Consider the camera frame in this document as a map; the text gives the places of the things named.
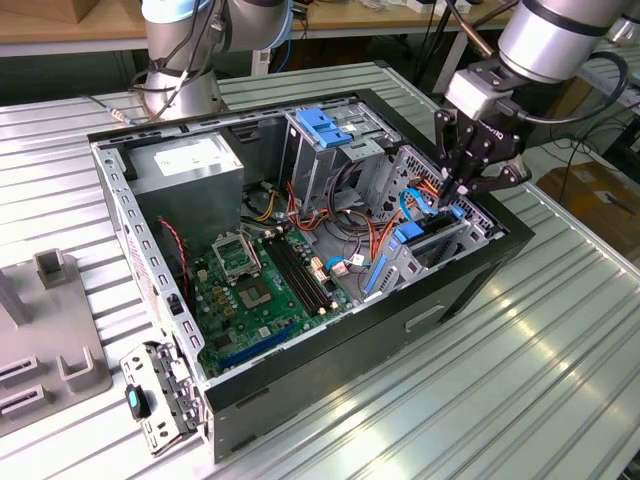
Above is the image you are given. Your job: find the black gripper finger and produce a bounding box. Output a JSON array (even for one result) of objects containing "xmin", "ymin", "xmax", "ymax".
[
  {"xmin": 432, "ymin": 108, "xmax": 480, "ymax": 207},
  {"xmin": 457, "ymin": 154, "xmax": 532, "ymax": 197}
]

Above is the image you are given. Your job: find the orange red disk power wire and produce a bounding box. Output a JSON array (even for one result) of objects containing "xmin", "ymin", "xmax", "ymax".
[{"xmin": 412, "ymin": 174, "xmax": 449, "ymax": 204}]

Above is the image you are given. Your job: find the long blue SATA wire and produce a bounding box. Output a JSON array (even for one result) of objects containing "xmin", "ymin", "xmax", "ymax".
[{"xmin": 399, "ymin": 187, "xmax": 441, "ymax": 221}]

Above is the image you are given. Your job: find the hard disk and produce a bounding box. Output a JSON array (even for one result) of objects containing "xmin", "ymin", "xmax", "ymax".
[{"xmin": 366, "ymin": 203, "xmax": 466, "ymax": 297}]

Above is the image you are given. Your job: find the grey metal disk bay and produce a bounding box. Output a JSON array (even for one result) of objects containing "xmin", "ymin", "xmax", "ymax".
[{"xmin": 359, "ymin": 143, "xmax": 507, "ymax": 307}]

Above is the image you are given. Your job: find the cardboard box with label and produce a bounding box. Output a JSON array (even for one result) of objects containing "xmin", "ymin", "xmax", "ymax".
[{"xmin": 537, "ymin": 162, "xmax": 640, "ymax": 232}]

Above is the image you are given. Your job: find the wooden desk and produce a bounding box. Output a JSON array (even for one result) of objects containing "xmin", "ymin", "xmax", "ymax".
[{"xmin": 0, "ymin": 0, "xmax": 516, "ymax": 57}]

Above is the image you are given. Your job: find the blue drive bay latch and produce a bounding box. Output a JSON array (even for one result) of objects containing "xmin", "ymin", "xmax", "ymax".
[{"xmin": 295, "ymin": 108, "xmax": 354, "ymax": 150}]

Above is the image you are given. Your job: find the grey optical drive bay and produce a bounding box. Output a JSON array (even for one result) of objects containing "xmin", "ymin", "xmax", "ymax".
[{"xmin": 278, "ymin": 97, "xmax": 399, "ymax": 214}]

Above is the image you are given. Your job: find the black RAM slot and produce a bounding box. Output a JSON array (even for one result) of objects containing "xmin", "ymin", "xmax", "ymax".
[
  {"xmin": 263, "ymin": 239, "xmax": 321, "ymax": 317},
  {"xmin": 281, "ymin": 233, "xmax": 335, "ymax": 308},
  {"xmin": 269, "ymin": 237, "xmax": 326, "ymax": 315},
  {"xmin": 275, "ymin": 235, "xmax": 331, "ymax": 311}
]

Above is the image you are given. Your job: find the open black PC case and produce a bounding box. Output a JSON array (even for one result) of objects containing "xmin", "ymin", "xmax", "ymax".
[{"xmin": 87, "ymin": 87, "xmax": 536, "ymax": 464}]

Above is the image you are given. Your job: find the metal socket cover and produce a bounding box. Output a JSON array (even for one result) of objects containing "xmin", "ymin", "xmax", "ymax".
[{"xmin": 210, "ymin": 232, "xmax": 262, "ymax": 284}]

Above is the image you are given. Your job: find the green motherboard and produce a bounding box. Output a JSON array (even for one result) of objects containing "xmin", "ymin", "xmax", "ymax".
[{"xmin": 187, "ymin": 227, "xmax": 359, "ymax": 379}]

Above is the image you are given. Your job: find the grey power supply unit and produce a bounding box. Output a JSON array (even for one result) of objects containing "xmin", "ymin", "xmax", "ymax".
[{"xmin": 125, "ymin": 132, "xmax": 246, "ymax": 246}]

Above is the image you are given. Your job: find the blue expansion slot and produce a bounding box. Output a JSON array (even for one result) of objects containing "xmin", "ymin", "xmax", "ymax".
[{"xmin": 218, "ymin": 322, "xmax": 297, "ymax": 372}]

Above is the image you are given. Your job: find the black latch with blue button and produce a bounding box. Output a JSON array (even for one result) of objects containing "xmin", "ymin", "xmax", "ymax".
[{"xmin": 123, "ymin": 383, "xmax": 152, "ymax": 422}]

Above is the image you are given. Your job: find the grey parts rack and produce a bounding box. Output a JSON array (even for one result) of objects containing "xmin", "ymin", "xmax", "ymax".
[{"xmin": 0, "ymin": 249, "xmax": 114, "ymax": 426}]

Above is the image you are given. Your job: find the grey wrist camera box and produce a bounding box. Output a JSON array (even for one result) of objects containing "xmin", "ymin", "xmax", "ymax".
[{"xmin": 443, "ymin": 63, "xmax": 517, "ymax": 120}]

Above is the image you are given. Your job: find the coloured power wire bundle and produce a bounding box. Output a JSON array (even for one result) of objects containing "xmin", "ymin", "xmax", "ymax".
[{"xmin": 239, "ymin": 177, "xmax": 401, "ymax": 261}]

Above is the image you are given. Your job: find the black cable bundle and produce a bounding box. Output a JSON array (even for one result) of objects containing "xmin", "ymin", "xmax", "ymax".
[{"xmin": 327, "ymin": 158, "xmax": 384, "ymax": 229}]

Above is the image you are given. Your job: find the thick black wrist cable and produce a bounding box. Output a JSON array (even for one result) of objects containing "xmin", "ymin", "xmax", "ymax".
[{"xmin": 499, "ymin": 49, "xmax": 630, "ymax": 126}]

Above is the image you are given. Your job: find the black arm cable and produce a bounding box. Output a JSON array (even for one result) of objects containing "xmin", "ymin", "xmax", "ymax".
[{"xmin": 82, "ymin": 0, "xmax": 231, "ymax": 124}]

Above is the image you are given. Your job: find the grey expansion bracket plate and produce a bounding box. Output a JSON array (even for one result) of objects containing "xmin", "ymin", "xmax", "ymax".
[{"xmin": 119, "ymin": 339, "xmax": 210, "ymax": 459}]

